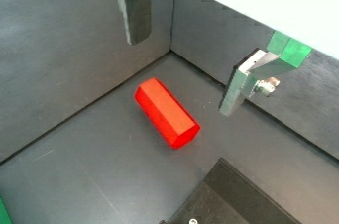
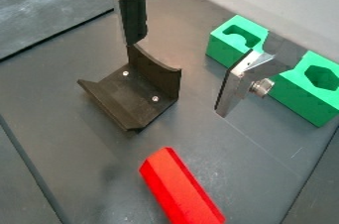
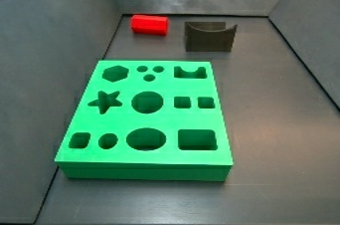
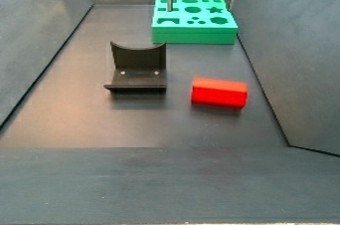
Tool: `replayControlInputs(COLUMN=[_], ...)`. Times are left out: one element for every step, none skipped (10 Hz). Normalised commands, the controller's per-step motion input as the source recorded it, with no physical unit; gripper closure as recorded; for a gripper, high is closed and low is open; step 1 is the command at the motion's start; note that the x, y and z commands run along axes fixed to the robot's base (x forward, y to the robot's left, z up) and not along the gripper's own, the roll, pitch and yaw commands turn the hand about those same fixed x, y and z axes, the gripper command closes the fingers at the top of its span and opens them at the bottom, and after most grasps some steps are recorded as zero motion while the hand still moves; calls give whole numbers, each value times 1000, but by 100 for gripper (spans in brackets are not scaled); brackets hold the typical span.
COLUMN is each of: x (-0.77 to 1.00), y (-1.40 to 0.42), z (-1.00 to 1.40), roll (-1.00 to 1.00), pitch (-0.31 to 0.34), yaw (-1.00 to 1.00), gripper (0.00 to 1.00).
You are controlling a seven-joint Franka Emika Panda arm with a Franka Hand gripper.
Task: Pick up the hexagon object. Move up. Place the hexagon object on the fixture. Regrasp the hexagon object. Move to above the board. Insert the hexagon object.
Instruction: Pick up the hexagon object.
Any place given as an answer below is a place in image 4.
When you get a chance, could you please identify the red hexagon block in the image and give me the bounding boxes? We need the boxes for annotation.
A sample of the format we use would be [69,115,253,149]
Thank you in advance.
[190,78,247,109]

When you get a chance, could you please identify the green shape sorter board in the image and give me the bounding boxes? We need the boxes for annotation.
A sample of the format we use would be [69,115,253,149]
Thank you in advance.
[151,0,237,45]

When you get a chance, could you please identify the black curved cradle stand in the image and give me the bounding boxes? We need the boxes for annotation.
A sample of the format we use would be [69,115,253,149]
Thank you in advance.
[103,43,167,92]

